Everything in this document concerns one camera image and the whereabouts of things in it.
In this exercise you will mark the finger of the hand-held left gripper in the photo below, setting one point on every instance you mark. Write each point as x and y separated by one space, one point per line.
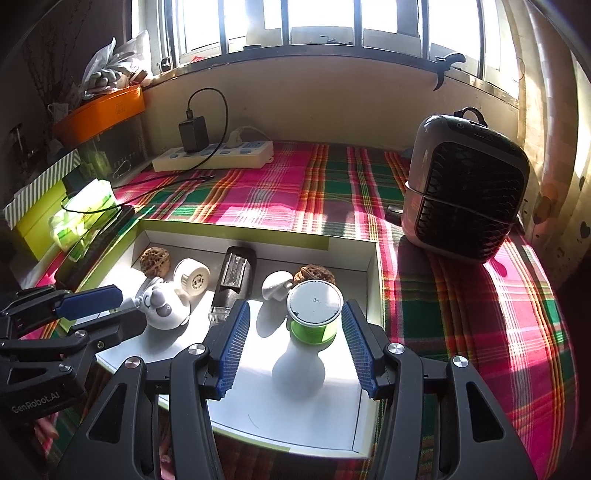
92 300
115 327

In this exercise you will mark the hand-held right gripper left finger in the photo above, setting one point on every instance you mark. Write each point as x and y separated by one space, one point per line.
233 350

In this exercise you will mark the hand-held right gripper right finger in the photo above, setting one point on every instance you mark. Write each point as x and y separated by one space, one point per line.
359 350

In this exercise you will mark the white panda figurine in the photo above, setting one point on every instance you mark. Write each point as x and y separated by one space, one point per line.
161 309

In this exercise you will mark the green jar grey lid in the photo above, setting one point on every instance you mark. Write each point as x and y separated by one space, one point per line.
314 302

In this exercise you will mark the black rectangular device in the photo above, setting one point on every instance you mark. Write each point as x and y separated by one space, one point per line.
233 272

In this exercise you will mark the white round jar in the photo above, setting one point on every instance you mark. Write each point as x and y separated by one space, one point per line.
194 279

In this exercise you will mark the white cardboard box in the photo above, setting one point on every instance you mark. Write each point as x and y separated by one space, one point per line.
300 415

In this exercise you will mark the brown walnut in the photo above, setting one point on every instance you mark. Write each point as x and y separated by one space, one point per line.
316 273
154 261

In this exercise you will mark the black ribbed bar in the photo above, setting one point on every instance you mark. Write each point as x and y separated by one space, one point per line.
101 244

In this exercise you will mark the white mushroom figurine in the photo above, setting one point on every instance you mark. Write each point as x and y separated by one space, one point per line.
274 284

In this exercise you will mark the green tissue pack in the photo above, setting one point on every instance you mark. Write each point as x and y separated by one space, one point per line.
87 203

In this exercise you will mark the green box striped lid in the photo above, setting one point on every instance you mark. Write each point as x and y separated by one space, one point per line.
41 177

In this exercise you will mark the small black object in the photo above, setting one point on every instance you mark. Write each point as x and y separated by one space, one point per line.
395 214

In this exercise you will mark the plaid blanket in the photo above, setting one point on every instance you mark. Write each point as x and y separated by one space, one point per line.
332 194

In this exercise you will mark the clear glass tank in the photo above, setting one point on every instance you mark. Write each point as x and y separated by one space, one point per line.
122 143

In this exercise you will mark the grey black space heater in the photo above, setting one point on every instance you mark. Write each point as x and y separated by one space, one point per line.
466 198

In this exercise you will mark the orange plastic container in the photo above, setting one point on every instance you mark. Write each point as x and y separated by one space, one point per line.
106 110

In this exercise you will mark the white mug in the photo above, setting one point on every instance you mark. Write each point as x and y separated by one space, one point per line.
57 110

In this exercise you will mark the black charger adapter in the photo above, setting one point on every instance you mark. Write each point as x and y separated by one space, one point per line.
193 134

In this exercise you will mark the white power strip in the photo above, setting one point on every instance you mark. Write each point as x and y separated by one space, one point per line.
240 154

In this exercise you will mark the white plug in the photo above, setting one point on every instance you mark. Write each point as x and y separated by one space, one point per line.
238 134

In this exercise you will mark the clear plastic bags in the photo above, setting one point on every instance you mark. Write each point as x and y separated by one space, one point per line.
108 64

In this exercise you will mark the black hook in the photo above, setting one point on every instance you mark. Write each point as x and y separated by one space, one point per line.
445 62

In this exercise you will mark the metal framed window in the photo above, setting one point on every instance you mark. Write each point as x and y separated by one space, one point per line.
249 18

